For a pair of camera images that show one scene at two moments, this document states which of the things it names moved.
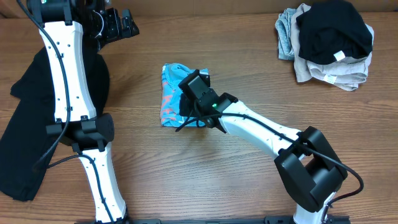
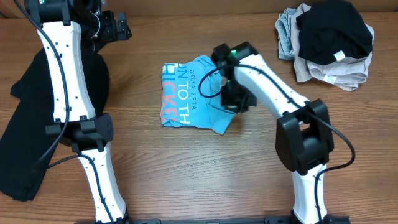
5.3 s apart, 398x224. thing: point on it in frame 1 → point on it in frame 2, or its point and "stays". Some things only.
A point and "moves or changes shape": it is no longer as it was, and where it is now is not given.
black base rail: (267, 219) stays
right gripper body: (191, 109) → (238, 98)
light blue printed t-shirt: (171, 75) moves or changes shape
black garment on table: (25, 147) stays
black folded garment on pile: (329, 31) stays
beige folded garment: (347, 74) stays
